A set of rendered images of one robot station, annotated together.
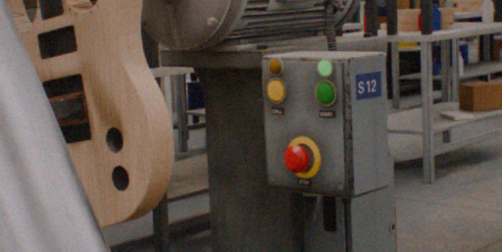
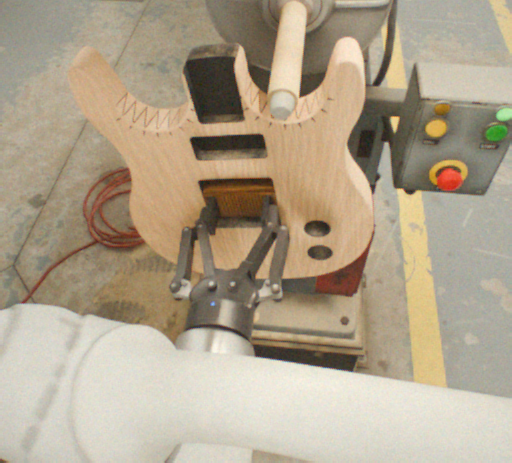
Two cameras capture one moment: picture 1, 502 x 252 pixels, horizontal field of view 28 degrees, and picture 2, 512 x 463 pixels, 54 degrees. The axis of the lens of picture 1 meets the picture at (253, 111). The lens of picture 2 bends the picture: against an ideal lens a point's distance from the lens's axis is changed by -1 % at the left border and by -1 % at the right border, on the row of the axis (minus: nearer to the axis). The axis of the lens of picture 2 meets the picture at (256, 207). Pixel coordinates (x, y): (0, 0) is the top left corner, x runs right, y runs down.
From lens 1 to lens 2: 1.27 m
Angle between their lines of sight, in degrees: 52
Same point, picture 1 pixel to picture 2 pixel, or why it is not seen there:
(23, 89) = not seen: outside the picture
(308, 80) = (477, 121)
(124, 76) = (345, 185)
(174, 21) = not seen: hidden behind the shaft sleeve
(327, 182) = (466, 188)
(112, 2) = (343, 118)
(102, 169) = (293, 246)
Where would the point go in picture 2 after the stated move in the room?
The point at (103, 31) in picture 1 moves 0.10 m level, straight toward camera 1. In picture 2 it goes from (319, 144) to (388, 190)
